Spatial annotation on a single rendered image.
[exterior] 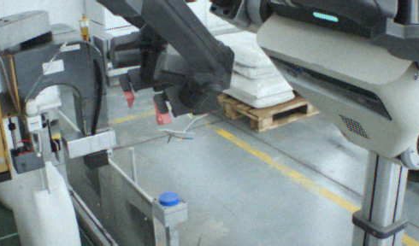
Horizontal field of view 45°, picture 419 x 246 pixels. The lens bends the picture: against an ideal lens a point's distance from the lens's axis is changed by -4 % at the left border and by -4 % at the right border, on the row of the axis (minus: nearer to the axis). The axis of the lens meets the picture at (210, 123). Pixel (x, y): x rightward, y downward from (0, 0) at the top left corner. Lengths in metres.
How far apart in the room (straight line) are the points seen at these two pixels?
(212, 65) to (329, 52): 0.22
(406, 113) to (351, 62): 0.13
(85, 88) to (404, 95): 0.87
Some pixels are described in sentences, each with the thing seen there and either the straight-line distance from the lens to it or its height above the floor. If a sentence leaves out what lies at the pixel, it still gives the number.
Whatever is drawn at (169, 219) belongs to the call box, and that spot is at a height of 0.80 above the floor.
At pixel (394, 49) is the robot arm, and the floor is 1.48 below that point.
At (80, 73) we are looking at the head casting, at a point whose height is 1.25.
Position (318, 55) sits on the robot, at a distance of 0.98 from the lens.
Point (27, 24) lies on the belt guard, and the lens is 1.36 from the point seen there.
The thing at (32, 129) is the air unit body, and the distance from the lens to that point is 1.37.
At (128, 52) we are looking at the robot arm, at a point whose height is 1.36.
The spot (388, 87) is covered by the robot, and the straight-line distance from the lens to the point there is 0.87.
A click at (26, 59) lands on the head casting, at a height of 1.32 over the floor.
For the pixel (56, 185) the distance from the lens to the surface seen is 1.77.
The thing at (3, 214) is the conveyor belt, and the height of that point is 0.38.
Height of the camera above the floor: 1.65
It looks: 23 degrees down
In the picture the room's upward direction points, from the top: 2 degrees counter-clockwise
